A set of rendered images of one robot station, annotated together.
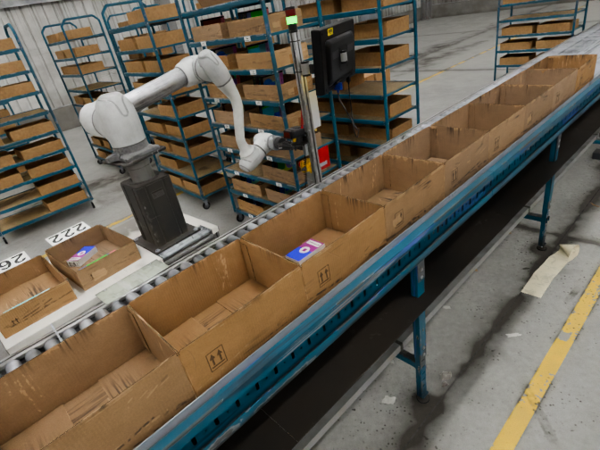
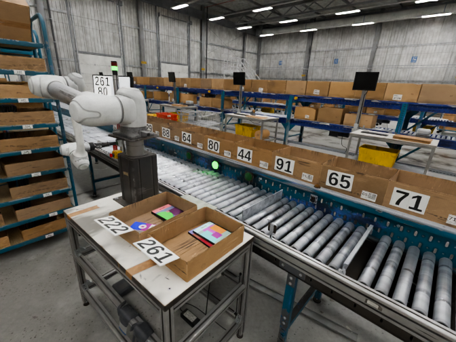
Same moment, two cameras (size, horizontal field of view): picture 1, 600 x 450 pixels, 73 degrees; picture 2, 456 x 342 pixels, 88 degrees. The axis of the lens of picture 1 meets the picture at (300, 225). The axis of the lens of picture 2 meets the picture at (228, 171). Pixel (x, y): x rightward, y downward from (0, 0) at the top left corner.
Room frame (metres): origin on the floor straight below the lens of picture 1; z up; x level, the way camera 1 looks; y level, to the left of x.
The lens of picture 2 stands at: (1.53, 2.21, 1.51)
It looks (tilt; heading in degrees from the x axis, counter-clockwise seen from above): 20 degrees down; 261
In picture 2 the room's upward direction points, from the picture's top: 3 degrees clockwise
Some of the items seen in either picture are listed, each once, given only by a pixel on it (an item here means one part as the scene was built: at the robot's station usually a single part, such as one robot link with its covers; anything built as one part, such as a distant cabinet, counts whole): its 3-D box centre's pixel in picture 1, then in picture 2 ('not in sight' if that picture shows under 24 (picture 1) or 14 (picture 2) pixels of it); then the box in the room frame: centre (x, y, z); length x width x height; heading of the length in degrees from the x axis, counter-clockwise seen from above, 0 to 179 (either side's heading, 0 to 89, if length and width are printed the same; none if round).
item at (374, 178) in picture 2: not in sight; (357, 178); (0.43, 0.87, 0.96); 0.39 x 0.29 x 0.17; 129
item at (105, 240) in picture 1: (92, 254); (155, 216); (1.73, 1.00, 0.80); 0.38 x 0.28 x 0.10; 44
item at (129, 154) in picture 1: (128, 149); (136, 130); (1.86, 0.71, 1.23); 0.22 x 0.18 x 0.06; 139
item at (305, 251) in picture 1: (305, 254); not in sight; (1.21, 0.00, 0.90); 0.13 x 0.07 x 0.04; 129
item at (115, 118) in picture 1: (118, 118); (130, 106); (1.88, 0.70, 1.37); 0.18 x 0.16 x 0.22; 45
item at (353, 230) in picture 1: (315, 243); (229, 144); (1.16, -0.04, 0.96); 0.39 x 0.29 x 0.17; 129
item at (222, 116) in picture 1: (243, 112); not in sight; (3.29, 0.27, 0.99); 0.40 x 0.30 x 0.10; 37
